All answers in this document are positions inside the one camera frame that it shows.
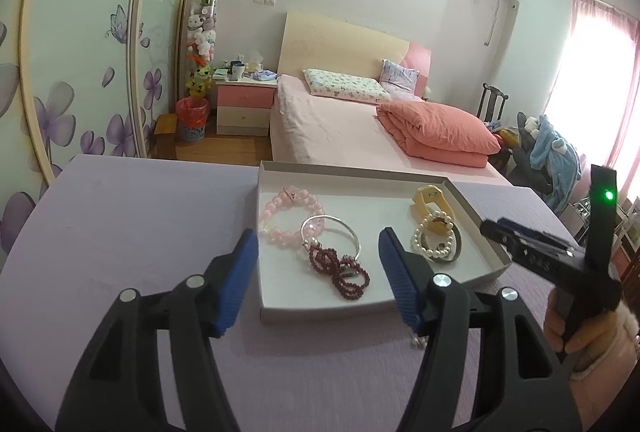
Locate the blue fleece garment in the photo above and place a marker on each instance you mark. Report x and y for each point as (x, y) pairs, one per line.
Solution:
(552, 157)

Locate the white patterned pillow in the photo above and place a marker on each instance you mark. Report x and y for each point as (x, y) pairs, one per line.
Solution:
(345, 86)

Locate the person's right forearm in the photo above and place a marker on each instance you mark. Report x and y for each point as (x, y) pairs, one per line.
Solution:
(620, 352)

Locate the white mug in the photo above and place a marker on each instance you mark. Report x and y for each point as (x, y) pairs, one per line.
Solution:
(237, 72)

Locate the yellow bangle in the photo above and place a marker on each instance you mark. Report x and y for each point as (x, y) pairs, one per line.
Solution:
(430, 199)

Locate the floral wardrobe doors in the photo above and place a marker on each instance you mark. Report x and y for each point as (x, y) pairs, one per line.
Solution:
(75, 62)

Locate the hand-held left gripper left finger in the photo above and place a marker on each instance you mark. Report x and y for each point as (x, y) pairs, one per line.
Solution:
(235, 282)

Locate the dark metal bangle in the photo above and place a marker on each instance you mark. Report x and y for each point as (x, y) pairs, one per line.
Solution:
(452, 254)

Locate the salmon folded duvet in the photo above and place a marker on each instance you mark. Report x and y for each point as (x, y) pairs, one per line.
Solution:
(440, 129)

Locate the dark wooden chair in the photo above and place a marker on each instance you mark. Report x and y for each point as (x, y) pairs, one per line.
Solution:
(495, 104)

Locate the pink nightstand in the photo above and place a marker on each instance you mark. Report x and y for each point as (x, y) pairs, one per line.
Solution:
(245, 104)

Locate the plush toy display tube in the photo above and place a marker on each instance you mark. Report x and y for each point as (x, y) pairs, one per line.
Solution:
(201, 42)

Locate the pink bed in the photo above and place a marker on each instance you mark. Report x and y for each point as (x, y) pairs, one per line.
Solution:
(325, 127)

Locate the person's right hand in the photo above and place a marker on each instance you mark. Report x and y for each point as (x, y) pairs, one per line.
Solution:
(552, 327)

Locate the pink curtain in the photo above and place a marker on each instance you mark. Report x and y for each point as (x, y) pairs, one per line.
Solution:
(617, 87)

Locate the small lilac pillow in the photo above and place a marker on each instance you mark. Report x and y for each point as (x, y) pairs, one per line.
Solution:
(399, 74)

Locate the white cardboard tray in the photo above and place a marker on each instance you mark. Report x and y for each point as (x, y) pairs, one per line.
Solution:
(380, 207)

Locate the silver bangle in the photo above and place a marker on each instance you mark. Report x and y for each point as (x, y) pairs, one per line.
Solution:
(356, 242)

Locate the red waste bin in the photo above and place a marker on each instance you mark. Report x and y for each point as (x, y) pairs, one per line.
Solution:
(192, 119)

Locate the pearl drop earring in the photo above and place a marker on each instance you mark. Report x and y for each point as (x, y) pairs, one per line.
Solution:
(418, 342)

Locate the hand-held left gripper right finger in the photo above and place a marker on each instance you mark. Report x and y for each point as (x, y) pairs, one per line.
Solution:
(400, 282)

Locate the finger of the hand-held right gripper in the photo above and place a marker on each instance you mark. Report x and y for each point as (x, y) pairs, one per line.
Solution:
(520, 252)
(530, 237)

